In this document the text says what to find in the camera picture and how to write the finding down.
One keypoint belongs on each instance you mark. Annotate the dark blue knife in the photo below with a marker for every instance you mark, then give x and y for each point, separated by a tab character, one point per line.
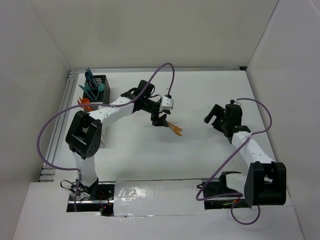
88	69

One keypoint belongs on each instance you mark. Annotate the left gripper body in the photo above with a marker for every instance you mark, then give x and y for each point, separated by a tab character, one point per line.
151	107

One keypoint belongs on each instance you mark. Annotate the red-orange fork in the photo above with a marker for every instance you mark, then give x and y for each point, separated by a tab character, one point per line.
80	101

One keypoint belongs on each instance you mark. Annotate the black and white utensil caddy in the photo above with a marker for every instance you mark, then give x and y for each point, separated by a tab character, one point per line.
104	97

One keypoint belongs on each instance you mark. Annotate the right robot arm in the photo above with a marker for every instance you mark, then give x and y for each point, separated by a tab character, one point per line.
265	182

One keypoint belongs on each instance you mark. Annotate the yellow-orange fork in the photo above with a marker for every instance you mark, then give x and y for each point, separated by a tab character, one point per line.
174	127

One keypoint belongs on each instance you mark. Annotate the yellow-orange knife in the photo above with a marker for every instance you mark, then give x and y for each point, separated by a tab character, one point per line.
178	133

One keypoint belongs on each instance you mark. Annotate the teal knife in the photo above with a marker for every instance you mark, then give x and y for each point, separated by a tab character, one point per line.
83	90

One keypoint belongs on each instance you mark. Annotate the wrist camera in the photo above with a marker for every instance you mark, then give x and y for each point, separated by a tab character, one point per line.
166	103
235	102

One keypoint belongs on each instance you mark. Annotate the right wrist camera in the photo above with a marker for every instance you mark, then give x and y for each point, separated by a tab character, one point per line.
235	102

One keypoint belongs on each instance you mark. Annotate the teal spoon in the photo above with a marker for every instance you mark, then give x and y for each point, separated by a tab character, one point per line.
100	89

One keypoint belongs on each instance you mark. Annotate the teal fork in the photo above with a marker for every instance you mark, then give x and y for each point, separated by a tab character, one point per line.
89	91

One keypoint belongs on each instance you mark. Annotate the dark blue fork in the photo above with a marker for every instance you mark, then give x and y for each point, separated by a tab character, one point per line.
93	80

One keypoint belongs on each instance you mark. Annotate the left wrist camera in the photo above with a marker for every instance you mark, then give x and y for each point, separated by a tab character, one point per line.
166	103

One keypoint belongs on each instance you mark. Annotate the dark blue spoon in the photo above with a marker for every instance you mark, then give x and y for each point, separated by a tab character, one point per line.
88	79

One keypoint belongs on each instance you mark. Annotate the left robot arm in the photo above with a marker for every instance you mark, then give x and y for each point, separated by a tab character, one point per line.
87	129

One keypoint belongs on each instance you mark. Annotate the red-orange spoon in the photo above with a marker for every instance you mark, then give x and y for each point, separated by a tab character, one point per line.
86	101

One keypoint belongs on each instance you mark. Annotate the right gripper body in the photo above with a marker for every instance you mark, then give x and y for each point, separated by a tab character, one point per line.
220	122

